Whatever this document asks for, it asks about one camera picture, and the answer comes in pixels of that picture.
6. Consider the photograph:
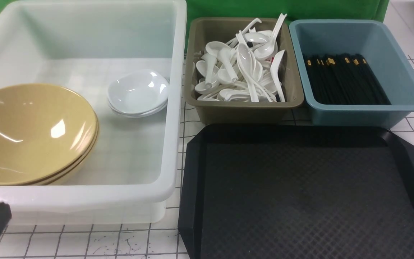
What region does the bundle of black chopsticks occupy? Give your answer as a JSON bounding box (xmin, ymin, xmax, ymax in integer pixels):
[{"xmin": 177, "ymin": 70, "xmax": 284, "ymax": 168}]
[{"xmin": 303, "ymin": 54, "xmax": 391, "ymax": 105}]

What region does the white sauce dish in tub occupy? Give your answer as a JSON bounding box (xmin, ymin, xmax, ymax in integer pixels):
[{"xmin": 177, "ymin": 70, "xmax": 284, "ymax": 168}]
[{"xmin": 108, "ymin": 69, "xmax": 170, "ymax": 118}]

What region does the tan plastic spoon bin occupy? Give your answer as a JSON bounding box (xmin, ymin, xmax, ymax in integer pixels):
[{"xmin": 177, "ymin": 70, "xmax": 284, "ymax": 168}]
[{"xmin": 183, "ymin": 17, "xmax": 304, "ymax": 124}]

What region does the white soup spoon left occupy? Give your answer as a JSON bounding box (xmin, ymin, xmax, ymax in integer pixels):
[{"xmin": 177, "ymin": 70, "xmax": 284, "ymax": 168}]
[{"xmin": 217, "ymin": 47, "xmax": 238, "ymax": 84}]

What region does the yellow noodle bowl in tub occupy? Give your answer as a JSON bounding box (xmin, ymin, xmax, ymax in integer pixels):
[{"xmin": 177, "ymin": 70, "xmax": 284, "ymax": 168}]
[{"xmin": 0, "ymin": 83, "xmax": 99, "ymax": 186}]

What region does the blue plastic chopstick bin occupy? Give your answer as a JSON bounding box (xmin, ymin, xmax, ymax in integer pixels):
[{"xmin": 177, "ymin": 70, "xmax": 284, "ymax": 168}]
[{"xmin": 289, "ymin": 19, "xmax": 414, "ymax": 128}]

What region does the white soup spoon upright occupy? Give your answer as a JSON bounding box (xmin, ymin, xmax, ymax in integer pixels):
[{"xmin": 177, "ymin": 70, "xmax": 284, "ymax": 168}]
[{"xmin": 254, "ymin": 13, "xmax": 288, "ymax": 60}]

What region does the white soup spoon long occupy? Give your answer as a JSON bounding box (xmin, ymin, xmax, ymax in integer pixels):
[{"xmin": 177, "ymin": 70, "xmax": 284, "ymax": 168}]
[{"xmin": 270, "ymin": 50, "xmax": 286, "ymax": 102}]

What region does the white soup spoon centre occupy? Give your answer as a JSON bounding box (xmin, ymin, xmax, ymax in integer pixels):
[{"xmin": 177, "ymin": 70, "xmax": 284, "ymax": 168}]
[{"xmin": 236, "ymin": 43, "xmax": 259, "ymax": 102}]

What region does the black textured serving tray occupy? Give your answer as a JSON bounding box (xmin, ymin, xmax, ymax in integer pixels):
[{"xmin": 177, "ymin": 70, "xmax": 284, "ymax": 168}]
[{"xmin": 178, "ymin": 124, "xmax": 414, "ymax": 259}]

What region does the large white plastic tub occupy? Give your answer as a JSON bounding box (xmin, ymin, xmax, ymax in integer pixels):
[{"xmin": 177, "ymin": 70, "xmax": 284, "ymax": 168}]
[{"xmin": 0, "ymin": 0, "xmax": 187, "ymax": 225}]

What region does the green backdrop cloth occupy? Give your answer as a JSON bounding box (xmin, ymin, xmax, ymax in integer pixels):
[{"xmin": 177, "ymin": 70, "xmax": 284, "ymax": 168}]
[{"xmin": 0, "ymin": 0, "xmax": 389, "ymax": 30}]

